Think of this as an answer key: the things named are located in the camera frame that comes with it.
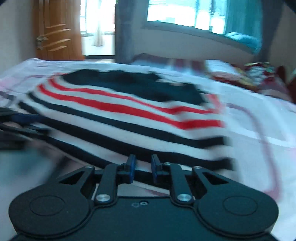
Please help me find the large bedroom window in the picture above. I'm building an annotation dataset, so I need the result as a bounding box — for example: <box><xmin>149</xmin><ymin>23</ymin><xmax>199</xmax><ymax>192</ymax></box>
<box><xmin>143</xmin><ymin>0</ymin><xmax>262</xmax><ymax>54</ymax></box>

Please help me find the striped plaid pillow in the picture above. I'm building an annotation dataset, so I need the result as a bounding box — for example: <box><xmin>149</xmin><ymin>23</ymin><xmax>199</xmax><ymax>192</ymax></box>
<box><xmin>244</xmin><ymin>62</ymin><xmax>292</xmax><ymax>102</ymax></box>

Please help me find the folded white red blanket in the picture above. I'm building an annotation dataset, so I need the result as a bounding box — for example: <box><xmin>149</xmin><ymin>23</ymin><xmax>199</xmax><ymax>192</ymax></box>
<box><xmin>204</xmin><ymin>60</ymin><xmax>256</xmax><ymax>91</ymax></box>

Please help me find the dark grey left curtain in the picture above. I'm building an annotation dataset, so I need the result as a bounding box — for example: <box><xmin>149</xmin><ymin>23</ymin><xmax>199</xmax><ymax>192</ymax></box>
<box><xmin>115</xmin><ymin>0</ymin><xmax>135</xmax><ymax>64</ymax></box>

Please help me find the striped knit sweater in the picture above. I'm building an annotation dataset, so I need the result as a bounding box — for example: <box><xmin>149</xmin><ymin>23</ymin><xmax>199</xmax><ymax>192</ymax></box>
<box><xmin>17</xmin><ymin>69</ymin><xmax>233</xmax><ymax>171</ymax></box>

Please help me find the dark grey right curtain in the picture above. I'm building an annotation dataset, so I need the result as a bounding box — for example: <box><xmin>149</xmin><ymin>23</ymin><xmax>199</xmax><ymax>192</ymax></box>
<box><xmin>257</xmin><ymin>0</ymin><xmax>283</xmax><ymax>62</ymax></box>

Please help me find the dark grey curtain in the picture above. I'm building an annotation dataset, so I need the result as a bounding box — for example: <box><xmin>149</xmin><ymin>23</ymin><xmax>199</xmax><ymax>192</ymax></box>
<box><xmin>115</xmin><ymin>0</ymin><xmax>135</xmax><ymax>64</ymax></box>
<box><xmin>257</xmin><ymin>0</ymin><xmax>283</xmax><ymax>62</ymax></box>

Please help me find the brown wooden door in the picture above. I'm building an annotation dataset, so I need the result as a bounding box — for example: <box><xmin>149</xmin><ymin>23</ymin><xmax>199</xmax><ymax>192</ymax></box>
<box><xmin>33</xmin><ymin>0</ymin><xmax>84</xmax><ymax>61</ymax></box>

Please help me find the teal cushion on windowsill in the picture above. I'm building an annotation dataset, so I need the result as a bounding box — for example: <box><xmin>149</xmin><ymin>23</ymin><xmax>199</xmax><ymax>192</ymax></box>
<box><xmin>225</xmin><ymin>32</ymin><xmax>262</xmax><ymax>53</ymax></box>

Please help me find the patterned bed sheet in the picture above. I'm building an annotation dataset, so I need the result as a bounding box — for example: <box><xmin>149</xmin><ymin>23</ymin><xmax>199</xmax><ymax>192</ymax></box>
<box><xmin>1</xmin><ymin>59</ymin><xmax>295</xmax><ymax>240</ymax></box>

